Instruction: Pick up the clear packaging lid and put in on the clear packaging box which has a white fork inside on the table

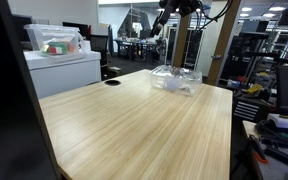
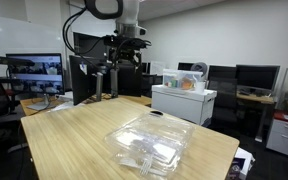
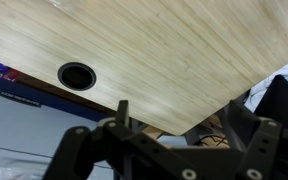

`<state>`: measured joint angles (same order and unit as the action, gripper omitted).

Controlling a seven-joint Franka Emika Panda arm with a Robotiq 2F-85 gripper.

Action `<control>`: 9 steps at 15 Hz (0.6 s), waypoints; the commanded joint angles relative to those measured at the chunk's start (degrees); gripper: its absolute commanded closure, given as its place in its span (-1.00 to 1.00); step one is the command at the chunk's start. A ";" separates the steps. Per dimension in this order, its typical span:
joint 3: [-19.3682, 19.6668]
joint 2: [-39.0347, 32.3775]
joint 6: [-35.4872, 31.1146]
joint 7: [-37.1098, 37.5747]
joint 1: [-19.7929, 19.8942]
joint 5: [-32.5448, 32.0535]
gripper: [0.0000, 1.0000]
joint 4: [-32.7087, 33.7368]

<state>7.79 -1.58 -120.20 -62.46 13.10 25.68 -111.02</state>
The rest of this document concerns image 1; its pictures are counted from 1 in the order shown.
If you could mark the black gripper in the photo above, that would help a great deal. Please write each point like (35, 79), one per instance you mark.
(171, 7)

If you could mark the clear plastic packaging lid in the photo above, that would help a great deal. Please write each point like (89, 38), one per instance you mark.
(180, 71)

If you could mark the clear plastic packaging box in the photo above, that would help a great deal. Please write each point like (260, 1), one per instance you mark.
(157, 85)

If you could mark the white cardboard box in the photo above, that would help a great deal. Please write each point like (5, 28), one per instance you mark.
(64, 73)

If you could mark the black office chair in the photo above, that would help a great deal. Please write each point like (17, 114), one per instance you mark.
(99, 50)

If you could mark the wide wooden pillar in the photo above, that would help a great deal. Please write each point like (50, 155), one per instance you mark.
(222, 43)

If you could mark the black table grommet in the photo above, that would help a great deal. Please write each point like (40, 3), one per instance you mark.
(112, 82)

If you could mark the clear storage bin with toys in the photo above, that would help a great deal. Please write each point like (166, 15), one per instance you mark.
(55, 38)

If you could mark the yellow object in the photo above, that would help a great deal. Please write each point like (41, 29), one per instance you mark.
(254, 88)

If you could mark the black drawer cabinet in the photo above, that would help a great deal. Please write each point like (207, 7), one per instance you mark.
(249, 108)

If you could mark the white device with black knob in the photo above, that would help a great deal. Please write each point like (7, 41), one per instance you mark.
(284, 120)

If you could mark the black foreground panel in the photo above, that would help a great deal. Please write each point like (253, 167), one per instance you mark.
(4, 100)

